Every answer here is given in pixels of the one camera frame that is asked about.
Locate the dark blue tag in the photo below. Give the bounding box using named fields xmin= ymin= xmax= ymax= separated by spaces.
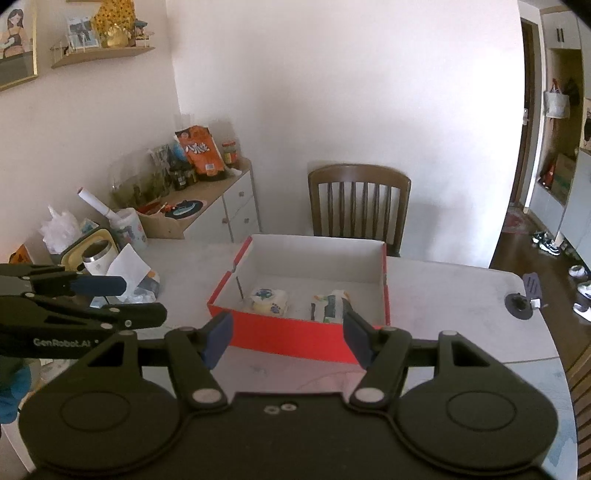
xmin=523 ymin=272 xmax=544 ymax=302

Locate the yellow flower bouquet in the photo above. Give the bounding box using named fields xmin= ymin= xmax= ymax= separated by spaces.
xmin=92 ymin=0 xmax=137 ymax=48

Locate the photo card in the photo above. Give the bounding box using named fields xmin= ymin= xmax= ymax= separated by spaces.
xmin=67 ymin=16 xmax=100 ymax=49

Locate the person's left hand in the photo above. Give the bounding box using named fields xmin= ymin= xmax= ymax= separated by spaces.
xmin=0 ymin=358 xmax=33 ymax=424

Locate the brown cardboard carton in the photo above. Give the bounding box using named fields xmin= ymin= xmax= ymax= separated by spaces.
xmin=551 ymin=154 xmax=577 ymax=200

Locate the white tissue pack blue print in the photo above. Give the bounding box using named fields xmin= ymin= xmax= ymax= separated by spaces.
xmin=243 ymin=287 xmax=290 ymax=318

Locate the brown wooden chair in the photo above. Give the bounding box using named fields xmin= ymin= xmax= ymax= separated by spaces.
xmin=307 ymin=164 xmax=412 ymax=257

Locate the white paper sheet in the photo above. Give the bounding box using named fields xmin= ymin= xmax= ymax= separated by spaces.
xmin=105 ymin=244 xmax=152 ymax=296

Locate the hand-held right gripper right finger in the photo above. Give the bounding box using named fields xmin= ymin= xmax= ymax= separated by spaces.
xmin=342 ymin=310 xmax=497 ymax=412

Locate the white wood-topped cabinet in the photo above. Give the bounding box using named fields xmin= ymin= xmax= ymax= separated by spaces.
xmin=139 ymin=158 xmax=262 ymax=244

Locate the red cardboard box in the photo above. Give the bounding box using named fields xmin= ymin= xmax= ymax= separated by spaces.
xmin=206 ymin=234 xmax=391 ymax=364

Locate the framed wall poster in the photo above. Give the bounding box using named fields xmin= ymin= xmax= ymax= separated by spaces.
xmin=0 ymin=0 xmax=38 ymax=91

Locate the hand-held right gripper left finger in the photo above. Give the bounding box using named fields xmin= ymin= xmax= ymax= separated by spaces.
xmin=85 ymin=310 xmax=234 ymax=412

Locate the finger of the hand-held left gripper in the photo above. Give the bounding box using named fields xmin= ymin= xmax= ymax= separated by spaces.
xmin=0 ymin=262 xmax=128 ymax=299
xmin=0 ymin=294 xmax=168 ymax=331

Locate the orange snack bag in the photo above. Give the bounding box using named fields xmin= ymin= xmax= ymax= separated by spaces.
xmin=175 ymin=126 xmax=227 ymax=182

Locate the white green packet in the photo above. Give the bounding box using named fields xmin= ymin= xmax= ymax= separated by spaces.
xmin=308 ymin=289 xmax=354 ymax=324

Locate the cardboard tray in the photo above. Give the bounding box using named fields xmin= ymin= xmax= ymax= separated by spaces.
xmin=137 ymin=203 xmax=195 ymax=239

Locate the clear plastic bag of jars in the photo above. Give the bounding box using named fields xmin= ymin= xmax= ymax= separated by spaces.
xmin=108 ymin=144 xmax=197 ymax=209

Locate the wooden wall shelf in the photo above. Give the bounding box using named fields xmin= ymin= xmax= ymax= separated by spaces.
xmin=50 ymin=25 xmax=156 ymax=70

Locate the black round desk grommet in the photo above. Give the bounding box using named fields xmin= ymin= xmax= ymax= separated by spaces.
xmin=505 ymin=292 xmax=533 ymax=320

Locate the white tote bag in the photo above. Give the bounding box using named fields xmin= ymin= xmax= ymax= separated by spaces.
xmin=544 ymin=79 xmax=570 ymax=120

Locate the black oval plate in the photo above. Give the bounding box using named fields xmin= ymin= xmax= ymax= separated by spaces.
xmin=165 ymin=200 xmax=205 ymax=218

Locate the clear plastic wrapped packet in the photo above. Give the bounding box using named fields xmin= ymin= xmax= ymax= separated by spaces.
xmin=90 ymin=270 xmax=161 ymax=309

